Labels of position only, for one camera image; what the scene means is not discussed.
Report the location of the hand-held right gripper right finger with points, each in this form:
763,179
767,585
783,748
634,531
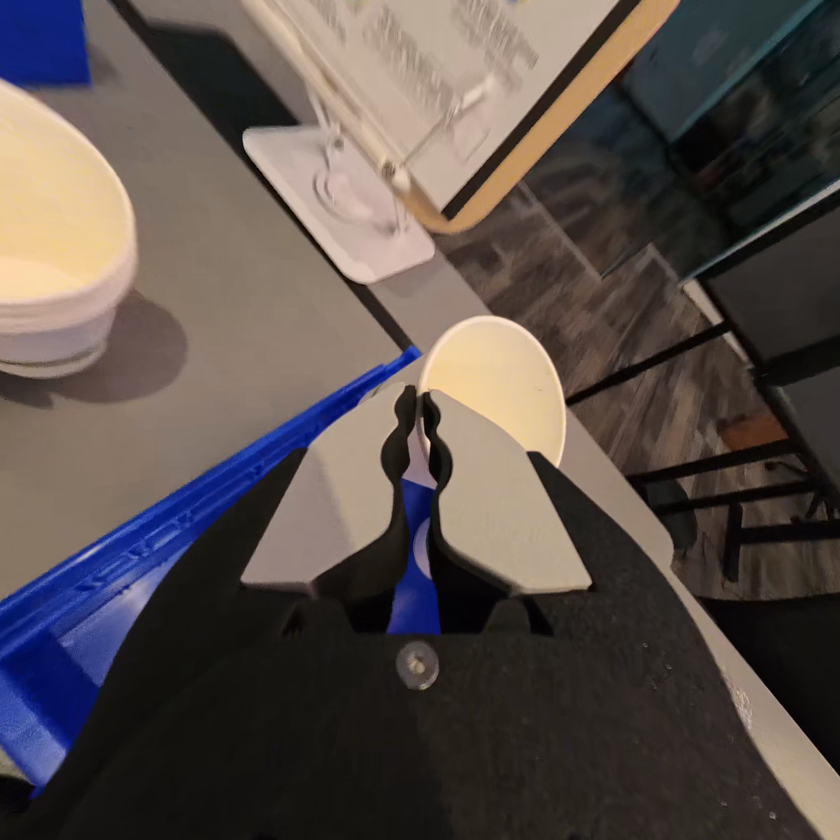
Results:
505,519

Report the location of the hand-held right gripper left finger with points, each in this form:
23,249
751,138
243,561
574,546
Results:
322,519

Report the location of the blue plastic bin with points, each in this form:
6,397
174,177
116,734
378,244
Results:
79,617
40,40

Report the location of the black round stand base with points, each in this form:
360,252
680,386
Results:
676,512

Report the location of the black display board stand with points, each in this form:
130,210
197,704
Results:
788,289

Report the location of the black flat mat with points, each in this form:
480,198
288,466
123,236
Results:
210,72

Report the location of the printed instruction sign board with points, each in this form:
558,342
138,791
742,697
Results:
433,53

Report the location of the wooden post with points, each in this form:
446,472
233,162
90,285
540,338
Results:
755,433

